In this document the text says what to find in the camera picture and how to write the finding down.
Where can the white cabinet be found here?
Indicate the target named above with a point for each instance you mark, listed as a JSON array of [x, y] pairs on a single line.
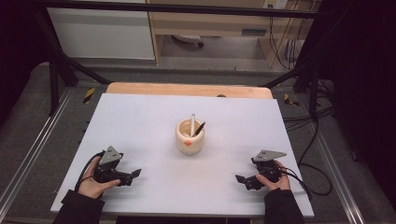
[[99, 34]]

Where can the light wooden desk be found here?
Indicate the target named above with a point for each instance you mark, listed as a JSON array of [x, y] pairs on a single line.
[[205, 23]]

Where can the white chair base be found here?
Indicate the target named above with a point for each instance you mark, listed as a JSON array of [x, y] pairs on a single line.
[[188, 38]]

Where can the black pen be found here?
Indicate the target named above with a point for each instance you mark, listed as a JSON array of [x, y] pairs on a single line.
[[199, 128]]

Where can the cream cup with orange dot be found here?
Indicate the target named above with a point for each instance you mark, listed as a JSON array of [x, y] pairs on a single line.
[[190, 148]]

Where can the person's left hand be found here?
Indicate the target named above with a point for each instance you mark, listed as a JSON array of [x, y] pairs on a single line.
[[90, 186]]

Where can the wooden table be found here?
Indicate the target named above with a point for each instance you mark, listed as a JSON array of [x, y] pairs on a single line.
[[174, 89]]

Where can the black curtain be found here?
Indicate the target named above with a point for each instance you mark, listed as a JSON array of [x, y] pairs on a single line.
[[364, 77], [15, 46]]

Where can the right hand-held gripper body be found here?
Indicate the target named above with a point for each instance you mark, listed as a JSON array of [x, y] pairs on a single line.
[[269, 169]]

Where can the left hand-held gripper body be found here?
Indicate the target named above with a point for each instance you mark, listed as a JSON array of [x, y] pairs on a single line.
[[107, 174]]

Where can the aluminium floor rail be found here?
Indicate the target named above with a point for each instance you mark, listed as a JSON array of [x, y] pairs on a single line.
[[31, 152], [339, 180]]

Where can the white pen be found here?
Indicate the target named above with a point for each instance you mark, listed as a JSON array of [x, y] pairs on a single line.
[[192, 124]]

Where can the white table mat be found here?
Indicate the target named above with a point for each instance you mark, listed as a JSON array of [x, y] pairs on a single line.
[[149, 130]]

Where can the white wall outlet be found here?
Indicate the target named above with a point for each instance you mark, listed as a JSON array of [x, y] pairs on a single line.
[[275, 3]]

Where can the yellow black tape marker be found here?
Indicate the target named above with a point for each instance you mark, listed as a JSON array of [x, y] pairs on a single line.
[[290, 100], [89, 95]]

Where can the black metal frame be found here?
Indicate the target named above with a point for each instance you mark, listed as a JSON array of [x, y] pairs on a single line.
[[174, 8]]

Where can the person's right hand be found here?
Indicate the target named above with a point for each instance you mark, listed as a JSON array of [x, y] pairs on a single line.
[[280, 185]]

